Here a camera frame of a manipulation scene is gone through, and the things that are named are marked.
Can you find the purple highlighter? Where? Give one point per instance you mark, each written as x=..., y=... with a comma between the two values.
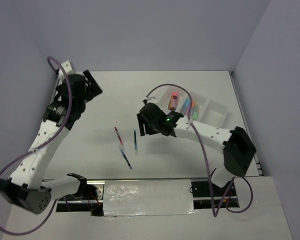
x=189, y=111

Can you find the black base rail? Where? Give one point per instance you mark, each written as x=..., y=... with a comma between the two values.
x=92, y=203

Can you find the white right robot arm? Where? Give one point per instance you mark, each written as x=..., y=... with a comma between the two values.
x=235, y=144

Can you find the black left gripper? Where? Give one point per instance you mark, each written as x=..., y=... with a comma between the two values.
x=96, y=90

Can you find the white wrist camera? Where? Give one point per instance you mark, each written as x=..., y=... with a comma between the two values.
x=149, y=99
x=68, y=69

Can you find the red pen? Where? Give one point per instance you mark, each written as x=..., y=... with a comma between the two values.
x=118, y=135

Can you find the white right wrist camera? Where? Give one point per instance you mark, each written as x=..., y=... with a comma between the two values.
x=149, y=99

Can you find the blue pen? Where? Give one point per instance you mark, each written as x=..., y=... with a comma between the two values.
x=122, y=150

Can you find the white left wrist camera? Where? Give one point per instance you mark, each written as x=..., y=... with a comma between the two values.
x=68, y=69

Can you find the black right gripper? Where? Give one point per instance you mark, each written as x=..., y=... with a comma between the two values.
x=141, y=120

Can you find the pink-capped small bottle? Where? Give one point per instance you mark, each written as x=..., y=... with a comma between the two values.
x=173, y=101

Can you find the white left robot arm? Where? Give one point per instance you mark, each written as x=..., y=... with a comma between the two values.
x=26, y=187

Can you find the silver foil tape sheet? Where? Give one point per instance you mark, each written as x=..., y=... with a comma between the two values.
x=148, y=198

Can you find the blue highlighter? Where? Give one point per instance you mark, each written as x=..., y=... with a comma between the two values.
x=185, y=106

